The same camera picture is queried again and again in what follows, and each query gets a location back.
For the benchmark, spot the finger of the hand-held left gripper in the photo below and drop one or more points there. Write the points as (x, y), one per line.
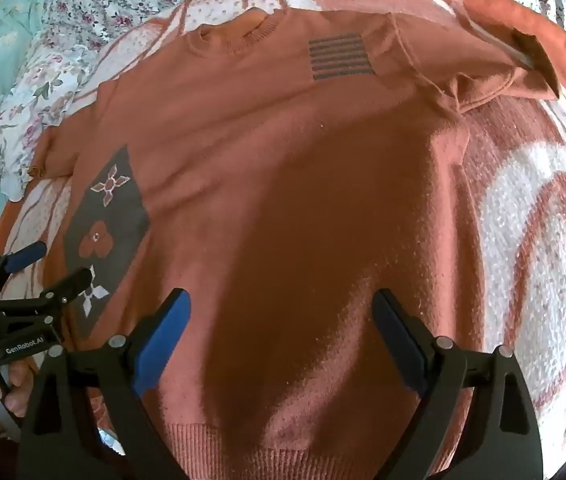
(24, 256)
(60, 287)

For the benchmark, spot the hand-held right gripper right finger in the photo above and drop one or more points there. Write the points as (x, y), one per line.
(399, 341)

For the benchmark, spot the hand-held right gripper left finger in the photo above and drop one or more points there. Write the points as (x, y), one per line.
(162, 341)

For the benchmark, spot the orange knit sweater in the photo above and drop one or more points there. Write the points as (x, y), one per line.
(283, 185)

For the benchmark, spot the orange and white blanket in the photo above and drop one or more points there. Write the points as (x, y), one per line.
(518, 210)

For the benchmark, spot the floral bedsheet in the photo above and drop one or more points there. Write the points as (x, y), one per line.
(113, 0)

